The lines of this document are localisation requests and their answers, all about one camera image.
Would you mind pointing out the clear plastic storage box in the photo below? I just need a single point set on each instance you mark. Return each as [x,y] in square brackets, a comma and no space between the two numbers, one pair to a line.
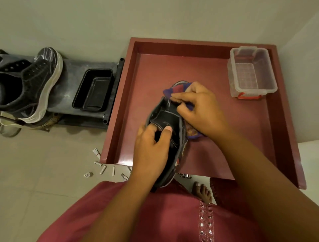
[249,74]

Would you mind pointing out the person's bare foot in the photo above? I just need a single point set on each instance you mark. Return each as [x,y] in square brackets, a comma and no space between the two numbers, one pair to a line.
[203,193]

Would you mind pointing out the person's left forearm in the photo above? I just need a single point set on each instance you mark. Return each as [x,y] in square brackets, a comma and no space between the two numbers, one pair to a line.
[119,212]

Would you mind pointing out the black plastic tray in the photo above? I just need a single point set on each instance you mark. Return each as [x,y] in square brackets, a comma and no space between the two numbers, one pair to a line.
[93,92]

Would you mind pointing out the person's left thumb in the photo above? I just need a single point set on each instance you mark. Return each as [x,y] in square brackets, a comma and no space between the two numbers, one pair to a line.
[165,136]

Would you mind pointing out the maroon tray table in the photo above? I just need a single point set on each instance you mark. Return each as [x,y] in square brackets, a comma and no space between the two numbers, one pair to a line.
[154,69]

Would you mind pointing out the person's right thumb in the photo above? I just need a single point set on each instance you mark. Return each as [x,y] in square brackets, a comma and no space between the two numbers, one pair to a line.
[185,113]

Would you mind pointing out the person's right forearm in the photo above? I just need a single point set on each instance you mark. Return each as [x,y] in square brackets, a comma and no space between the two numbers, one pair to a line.
[264,187]

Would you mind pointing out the person's left hand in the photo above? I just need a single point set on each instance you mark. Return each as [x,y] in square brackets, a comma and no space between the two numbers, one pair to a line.
[148,154]

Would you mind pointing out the pink embroidered tunic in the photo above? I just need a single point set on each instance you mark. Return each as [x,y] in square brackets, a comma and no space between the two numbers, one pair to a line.
[162,214]

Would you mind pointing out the metal table foot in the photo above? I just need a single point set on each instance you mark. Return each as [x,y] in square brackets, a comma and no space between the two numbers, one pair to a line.
[185,176]

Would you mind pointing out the scattered small white tubes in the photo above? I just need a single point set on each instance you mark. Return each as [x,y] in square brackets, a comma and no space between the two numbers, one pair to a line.
[103,169]

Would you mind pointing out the black sneaker with white sole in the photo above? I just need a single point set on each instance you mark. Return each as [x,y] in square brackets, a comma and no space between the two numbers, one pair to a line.
[37,74]

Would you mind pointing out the purple striped cleaning cloth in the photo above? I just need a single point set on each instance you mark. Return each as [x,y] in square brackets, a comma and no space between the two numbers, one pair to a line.
[193,132]

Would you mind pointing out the black leather shoe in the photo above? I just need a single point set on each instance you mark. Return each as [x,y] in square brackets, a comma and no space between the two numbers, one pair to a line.
[165,118]

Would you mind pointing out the person's right hand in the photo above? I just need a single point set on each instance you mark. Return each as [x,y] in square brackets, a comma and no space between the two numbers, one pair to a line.
[205,112]

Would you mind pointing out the small white bottle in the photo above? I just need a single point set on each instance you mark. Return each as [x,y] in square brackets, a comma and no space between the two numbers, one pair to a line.
[87,174]

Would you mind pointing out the grey metal shoe rack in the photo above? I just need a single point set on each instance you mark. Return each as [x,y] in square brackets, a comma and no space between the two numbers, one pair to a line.
[68,82]

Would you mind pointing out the maroon trousers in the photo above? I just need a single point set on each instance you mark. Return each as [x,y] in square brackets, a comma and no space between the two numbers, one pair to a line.
[224,197]

